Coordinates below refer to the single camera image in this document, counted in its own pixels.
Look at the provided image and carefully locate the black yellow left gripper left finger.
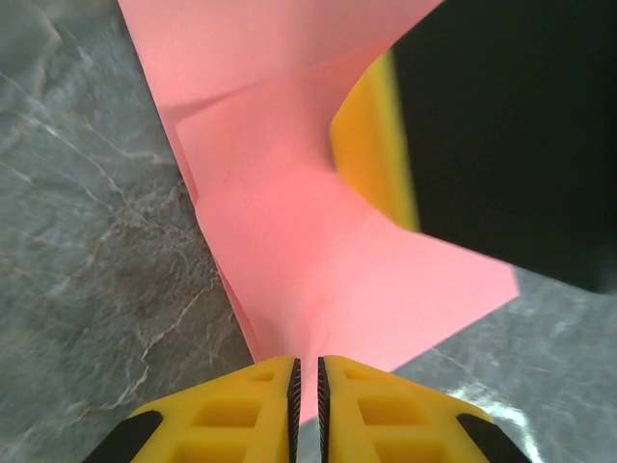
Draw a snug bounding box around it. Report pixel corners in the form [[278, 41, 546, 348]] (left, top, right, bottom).
[[90, 355, 303, 463]]

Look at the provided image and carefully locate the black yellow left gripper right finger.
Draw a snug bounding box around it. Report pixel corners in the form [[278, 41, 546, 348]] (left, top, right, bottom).
[[315, 355, 525, 463]]

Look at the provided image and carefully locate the pink paper sheet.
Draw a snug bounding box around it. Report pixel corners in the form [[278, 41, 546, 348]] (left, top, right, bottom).
[[118, 0, 523, 428]]

